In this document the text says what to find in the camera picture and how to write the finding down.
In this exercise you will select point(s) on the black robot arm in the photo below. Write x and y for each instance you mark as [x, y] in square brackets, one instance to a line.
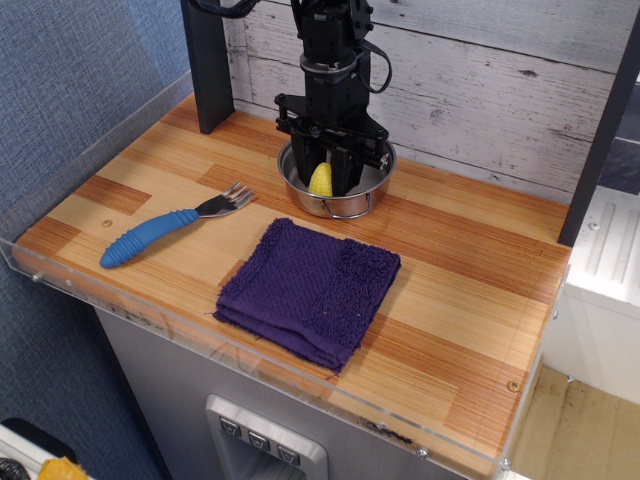
[334, 41]

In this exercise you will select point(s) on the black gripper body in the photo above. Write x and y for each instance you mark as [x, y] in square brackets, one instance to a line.
[333, 110]

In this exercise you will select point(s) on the black left support post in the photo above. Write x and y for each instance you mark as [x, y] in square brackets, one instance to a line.
[206, 44]

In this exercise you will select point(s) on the black right support post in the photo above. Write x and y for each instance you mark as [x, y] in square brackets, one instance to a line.
[609, 123]

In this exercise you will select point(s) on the white toy sink unit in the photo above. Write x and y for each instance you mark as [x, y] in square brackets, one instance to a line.
[593, 332]

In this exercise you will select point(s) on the yellow object bottom left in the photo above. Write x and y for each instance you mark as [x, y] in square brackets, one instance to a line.
[61, 469]

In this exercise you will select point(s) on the folded purple-blue cloth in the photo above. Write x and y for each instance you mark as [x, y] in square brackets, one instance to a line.
[310, 293]

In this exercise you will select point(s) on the yellow corn-like fruit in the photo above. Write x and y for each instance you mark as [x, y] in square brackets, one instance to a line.
[321, 181]

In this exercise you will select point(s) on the blue-handled metal fork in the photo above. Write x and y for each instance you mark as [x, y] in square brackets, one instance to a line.
[137, 239]

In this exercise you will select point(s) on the grey toy fridge cabinet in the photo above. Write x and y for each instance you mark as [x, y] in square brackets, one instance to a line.
[171, 383]

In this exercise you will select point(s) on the silver dispenser button panel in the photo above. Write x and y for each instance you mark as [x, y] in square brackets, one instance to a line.
[250, 446]

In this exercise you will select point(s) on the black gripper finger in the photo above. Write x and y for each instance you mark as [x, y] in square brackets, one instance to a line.
[308, 154]
[346, 171]

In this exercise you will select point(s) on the clear acrylic guard rail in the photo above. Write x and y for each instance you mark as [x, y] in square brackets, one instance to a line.
[446, 362]

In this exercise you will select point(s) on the black support post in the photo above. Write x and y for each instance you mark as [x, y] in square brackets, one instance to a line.
[609, 123]
[206, 44]

